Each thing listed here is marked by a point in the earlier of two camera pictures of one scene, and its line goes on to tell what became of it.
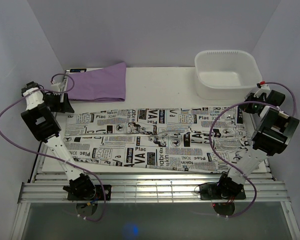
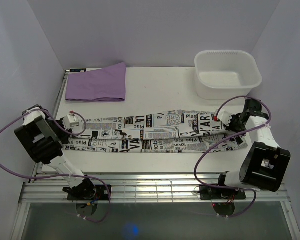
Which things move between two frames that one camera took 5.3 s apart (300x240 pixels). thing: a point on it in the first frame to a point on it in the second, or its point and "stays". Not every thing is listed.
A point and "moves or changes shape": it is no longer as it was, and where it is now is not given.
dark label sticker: x=77 y=70 stays
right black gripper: x=246 y=107 to x=230 y=126
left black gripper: x=64 y=107 to x=63 y=137
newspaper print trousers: x=195 y=138 moves or changes shape
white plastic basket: x=225 y=74 stays
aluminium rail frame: x=50 y=188 stays
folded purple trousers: x=107 y=84 stays
